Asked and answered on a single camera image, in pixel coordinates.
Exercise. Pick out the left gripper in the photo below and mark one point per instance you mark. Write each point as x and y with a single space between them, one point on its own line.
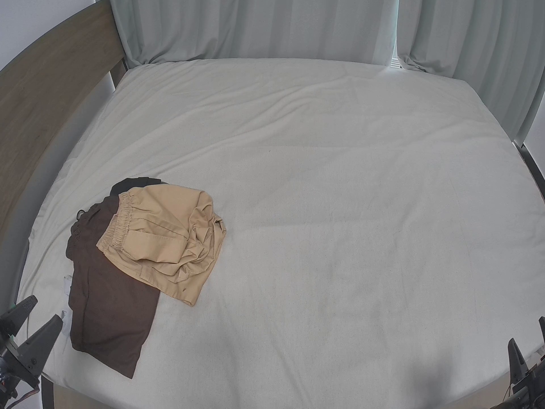
19 364

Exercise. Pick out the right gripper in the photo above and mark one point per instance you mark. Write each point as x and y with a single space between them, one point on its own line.
534 379

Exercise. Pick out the beige shorts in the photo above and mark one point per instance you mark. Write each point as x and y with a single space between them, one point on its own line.
161 224

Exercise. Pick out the bed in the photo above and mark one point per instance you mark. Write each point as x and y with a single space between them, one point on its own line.
319 164

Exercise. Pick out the white garment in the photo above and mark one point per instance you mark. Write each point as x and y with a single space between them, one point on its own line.
67 286

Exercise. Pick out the brown shorts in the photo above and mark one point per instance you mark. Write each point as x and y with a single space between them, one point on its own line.
110 309

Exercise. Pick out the black garment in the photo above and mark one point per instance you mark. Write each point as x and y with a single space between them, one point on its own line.
127 184

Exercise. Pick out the pale green curtain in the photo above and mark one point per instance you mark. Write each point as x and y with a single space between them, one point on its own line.
468 24
255 15

